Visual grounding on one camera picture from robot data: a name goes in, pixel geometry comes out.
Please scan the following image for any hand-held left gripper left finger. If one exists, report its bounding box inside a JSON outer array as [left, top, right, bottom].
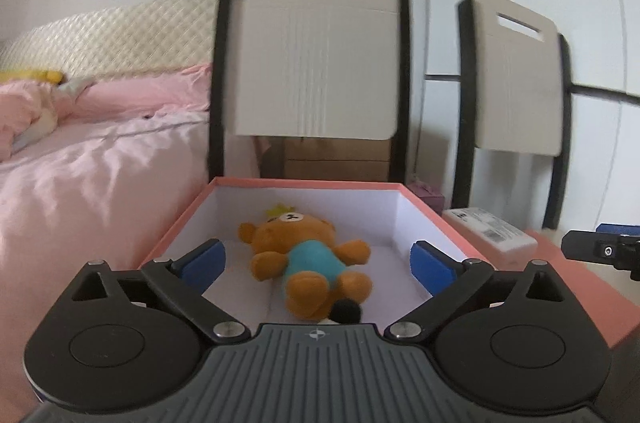
[[71, 238, 252, 346]]

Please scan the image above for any small purple box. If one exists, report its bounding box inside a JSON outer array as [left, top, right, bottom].
[[407, 176, 445, 217]]

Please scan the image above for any pink pillow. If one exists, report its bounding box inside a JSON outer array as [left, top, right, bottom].
[[60, 63, 213, 116]]

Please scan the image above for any black fluffy ball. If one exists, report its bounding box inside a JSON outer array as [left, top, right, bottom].
[[330, 299, 364, 325]]

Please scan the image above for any cream quilted headboard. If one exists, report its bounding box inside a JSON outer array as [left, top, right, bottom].
[[0, 0, 221, 78]]

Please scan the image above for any brown teddy bear plush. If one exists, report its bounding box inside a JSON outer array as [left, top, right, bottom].
[[237, 203, 374, 322]]

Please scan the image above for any yellow plush toy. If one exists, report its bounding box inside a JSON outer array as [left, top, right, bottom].
[[0, 68, 65, 86]]

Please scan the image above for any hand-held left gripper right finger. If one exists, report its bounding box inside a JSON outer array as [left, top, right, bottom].
[[384, 241, 567, 346]]

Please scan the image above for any pink bed blanket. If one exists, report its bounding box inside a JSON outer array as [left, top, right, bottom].
[[0, 105, 216, 423]]

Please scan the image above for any brown cardboard box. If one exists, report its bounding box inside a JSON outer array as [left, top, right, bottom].
[[254, 135, 394, 184]]

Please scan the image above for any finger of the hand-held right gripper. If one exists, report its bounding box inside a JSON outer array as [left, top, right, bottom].
[[560, 223, 640, 282]]

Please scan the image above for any pink cardboard box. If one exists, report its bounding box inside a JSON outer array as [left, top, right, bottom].
[[137, 175, 497, 340]]

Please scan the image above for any beige chair with black frame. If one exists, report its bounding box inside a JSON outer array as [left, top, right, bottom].
[[451, 0, 574, 231], [207, 0, 414, 184]]

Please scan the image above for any white labelled box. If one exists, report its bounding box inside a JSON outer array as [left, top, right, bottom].
[[442, 206, 539, 255]]

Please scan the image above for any pink box lid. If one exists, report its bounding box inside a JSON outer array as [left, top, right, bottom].
[[487, 228, 640, 350]]

